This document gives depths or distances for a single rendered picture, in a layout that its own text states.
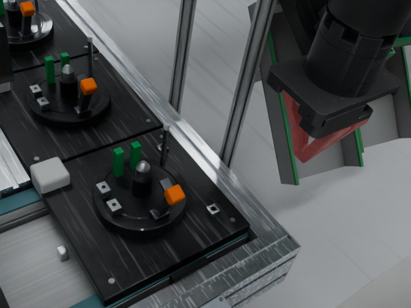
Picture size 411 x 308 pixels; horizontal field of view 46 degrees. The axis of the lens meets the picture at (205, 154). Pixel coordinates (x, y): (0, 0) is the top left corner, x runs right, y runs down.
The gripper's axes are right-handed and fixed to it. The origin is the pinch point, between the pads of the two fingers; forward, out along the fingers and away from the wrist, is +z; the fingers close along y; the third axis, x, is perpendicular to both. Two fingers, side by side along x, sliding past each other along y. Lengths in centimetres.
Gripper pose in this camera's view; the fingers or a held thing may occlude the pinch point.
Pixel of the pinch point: (303, 151)
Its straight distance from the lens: 47.4
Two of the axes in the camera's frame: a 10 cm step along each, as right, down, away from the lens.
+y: -8.1, 3.1, -5.0
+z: -1.7, 6.9, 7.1
